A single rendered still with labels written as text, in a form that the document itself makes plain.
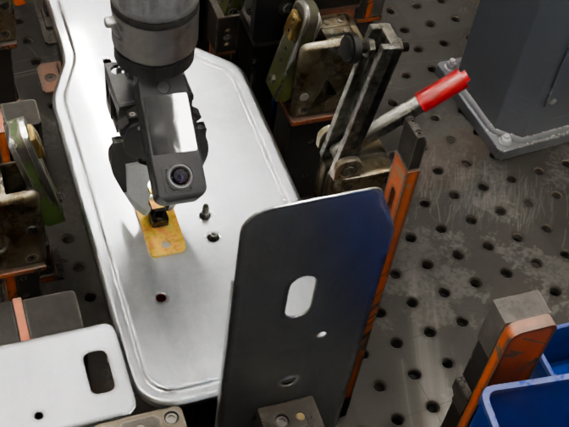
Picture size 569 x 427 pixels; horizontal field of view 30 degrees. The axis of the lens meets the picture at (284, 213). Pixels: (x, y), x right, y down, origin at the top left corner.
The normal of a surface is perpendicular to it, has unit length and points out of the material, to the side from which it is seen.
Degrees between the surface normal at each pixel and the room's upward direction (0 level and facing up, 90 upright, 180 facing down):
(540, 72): 90
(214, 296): 0
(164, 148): 30
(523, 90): 90
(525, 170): 0
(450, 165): 0
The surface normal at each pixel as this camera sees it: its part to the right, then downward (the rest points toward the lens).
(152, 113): 0.29, -0.18
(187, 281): 0.11, -0.63
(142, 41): -0.22, 0.72
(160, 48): 0.22, 0.76
